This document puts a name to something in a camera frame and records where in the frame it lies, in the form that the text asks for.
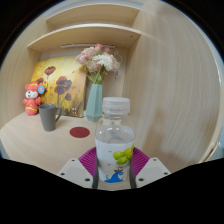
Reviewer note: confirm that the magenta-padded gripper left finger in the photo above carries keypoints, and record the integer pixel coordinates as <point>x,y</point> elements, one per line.
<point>75,170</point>

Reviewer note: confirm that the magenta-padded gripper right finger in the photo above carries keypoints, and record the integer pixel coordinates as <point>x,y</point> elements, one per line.
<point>151,170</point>

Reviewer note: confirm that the clear plastic water bottle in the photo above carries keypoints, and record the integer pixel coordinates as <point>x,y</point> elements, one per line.
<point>114,140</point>

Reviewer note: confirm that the flat round red coaster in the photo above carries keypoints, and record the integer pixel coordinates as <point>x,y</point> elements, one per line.
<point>79,132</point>

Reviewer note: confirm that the grey mug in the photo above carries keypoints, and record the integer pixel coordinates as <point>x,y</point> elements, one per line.
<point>47,117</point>

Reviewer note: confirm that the teal vase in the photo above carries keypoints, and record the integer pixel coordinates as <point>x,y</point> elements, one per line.
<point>94,103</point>

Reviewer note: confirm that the red plush toy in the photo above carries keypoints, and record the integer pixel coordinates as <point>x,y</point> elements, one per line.
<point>32,100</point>

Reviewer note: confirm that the yellow poppy painting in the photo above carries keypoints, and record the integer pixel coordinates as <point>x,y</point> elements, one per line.
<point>61,75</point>

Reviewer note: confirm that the pink and white flower bouquet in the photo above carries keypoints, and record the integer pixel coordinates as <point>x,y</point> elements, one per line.
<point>100,61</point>

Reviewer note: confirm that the white light bar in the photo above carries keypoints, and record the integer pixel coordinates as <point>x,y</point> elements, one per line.
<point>86,45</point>

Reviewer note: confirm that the light wooden shelf unit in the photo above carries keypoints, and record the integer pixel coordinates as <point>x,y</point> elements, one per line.
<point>90,35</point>

